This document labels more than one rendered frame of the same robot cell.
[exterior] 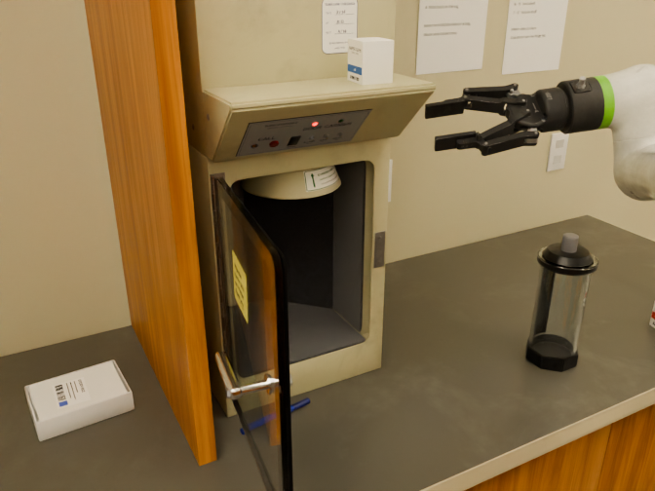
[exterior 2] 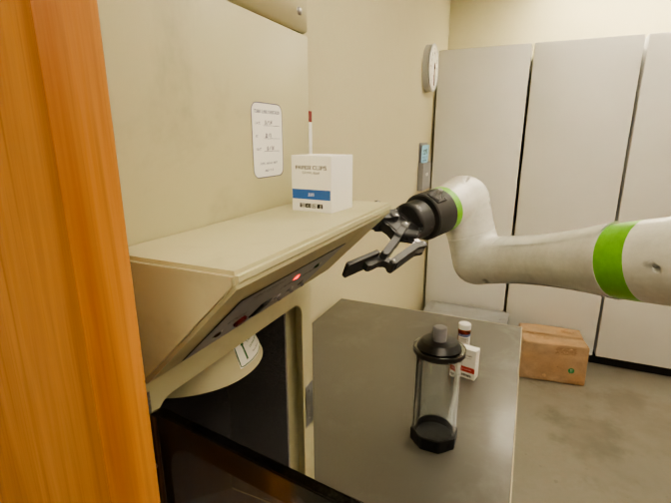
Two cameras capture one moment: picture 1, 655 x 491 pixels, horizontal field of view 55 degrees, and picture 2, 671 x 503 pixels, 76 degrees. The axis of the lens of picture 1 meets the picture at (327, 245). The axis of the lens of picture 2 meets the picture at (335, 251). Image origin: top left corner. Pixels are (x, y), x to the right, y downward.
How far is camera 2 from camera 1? 61 cm
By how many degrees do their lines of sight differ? 37
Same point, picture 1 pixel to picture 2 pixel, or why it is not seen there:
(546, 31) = not seen: hidden behind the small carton
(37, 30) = not seen: outside the picture
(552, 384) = (458, 466)
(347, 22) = (274, 137)
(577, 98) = (440, 208)
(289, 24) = (220, 136)
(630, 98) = (470, 203)
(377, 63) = (341, 184)
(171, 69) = (101, 217)
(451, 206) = not seen: hidden behind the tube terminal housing
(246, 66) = (169, 203)
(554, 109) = (426, 219)
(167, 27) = (86, 108)
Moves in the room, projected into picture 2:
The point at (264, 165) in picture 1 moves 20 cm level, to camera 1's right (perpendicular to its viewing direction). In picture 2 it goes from (202, 354) to (359, 305)
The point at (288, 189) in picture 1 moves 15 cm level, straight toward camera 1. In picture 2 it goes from (218, 373) to (299, 442)
